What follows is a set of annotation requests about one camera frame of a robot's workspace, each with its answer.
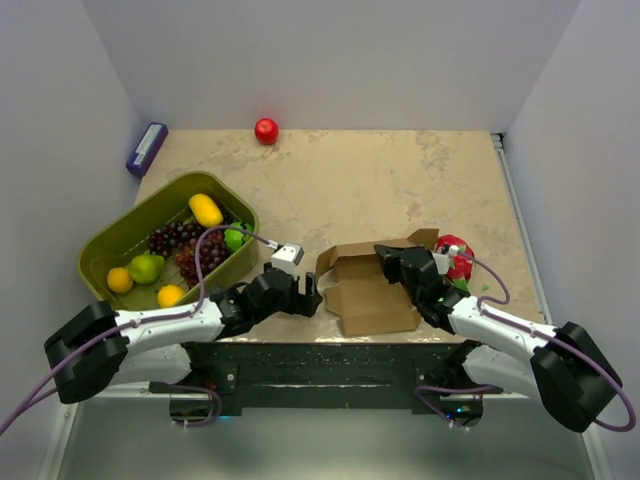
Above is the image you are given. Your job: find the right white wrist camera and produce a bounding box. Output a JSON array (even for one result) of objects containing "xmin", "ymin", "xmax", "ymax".
[{"xmin": 433, "ymin": 244, "xmax": 459, "ymax": 275}]

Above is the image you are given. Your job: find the purple rectangular box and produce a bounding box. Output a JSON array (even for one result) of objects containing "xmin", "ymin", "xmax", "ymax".
[{"xmin": 125, "ymin": 122, "xmax": 169, "ymax": 177}]

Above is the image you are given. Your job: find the green striped toy fruit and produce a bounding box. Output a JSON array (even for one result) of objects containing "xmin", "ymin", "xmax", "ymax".
[{"xmin": 224, "ymin": 222, "xmax": 254, "ymax": 252}]

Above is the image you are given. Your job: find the red grape bunch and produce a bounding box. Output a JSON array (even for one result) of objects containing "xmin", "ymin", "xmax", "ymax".
[{"xmin": 175, "ymin": 231, "xmax": 230, "ymax": 289}]

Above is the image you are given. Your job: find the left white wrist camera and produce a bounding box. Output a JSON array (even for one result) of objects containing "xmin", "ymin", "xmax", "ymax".
[{"xmin": 271, "ymin": 243, "xmax": 304, "ymax": 278}]

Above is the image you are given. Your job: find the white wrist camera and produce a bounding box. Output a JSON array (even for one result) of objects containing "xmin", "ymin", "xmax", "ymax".
[
  {"xmin": 271, "ymin": 243, "xmax": 304, "ymax": 278},
  {"xmin": 433, "ymin": 244, "xmax": 459, "ymax": 275}
]

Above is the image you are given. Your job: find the green pear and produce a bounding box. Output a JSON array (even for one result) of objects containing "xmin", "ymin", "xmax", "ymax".
[{"xmin": 128, "ymin": 254, "xmax": 165, "ymax": 285}]

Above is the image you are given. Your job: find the red dragon fruit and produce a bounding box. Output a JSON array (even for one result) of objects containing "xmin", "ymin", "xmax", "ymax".
[{"xmin": 436, "ymin": 234, "xmax": 475, "ymax": 292}]

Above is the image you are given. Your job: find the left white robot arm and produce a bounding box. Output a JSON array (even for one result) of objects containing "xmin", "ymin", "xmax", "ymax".
[{"xmin": 44, "ymin": 265, "xmax": 322, "ymax": 404}]

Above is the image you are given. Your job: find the purple grape bunch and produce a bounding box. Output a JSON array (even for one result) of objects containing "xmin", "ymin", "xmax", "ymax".
[{"xmin": 148, "ymin": 221, "xmax": 205, "ymax": 259}]

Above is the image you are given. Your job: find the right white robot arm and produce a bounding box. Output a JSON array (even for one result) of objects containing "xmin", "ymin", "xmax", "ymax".
[{"xmin": 374, "ymin": 244, "xmax": 636, "ymax": 433}]

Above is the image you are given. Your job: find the olive green plastic bin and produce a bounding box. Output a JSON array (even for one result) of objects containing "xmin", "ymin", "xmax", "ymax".
[{"xmin": 77, "ymin": 171, "xmax": 260, "ymax": 310}]

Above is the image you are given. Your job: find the orange fruit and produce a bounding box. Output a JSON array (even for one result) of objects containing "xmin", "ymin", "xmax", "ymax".
[
  {"xmin": 106, "ymin": 267, "xmax": 133, "ymax": 294},
  {"xmin": 156, "ymin": 284, "xmax": 185, "ymax": 308}
]

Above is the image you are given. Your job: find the red apple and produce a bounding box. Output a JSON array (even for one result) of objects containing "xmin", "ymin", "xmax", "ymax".
[{"xmin": 254, "ymin": 117, "xmax": 279, "ymax": 145}]

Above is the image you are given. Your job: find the brown cardboard box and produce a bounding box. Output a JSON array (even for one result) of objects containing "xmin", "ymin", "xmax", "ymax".
[{"xmin": 315, "ymin": 240, "xmax": 421, "ymax": 337}]

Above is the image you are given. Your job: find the yellow mango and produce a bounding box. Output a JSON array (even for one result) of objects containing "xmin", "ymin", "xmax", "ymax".
[{"xmin": 188, "ymin": 193, "xmax": 224, "ymax": 228}]

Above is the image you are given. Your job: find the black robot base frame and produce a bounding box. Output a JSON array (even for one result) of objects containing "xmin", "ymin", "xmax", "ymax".
[{"xmin": 145, "ymin": 341, "xmax": 483, "ymax": 427}]

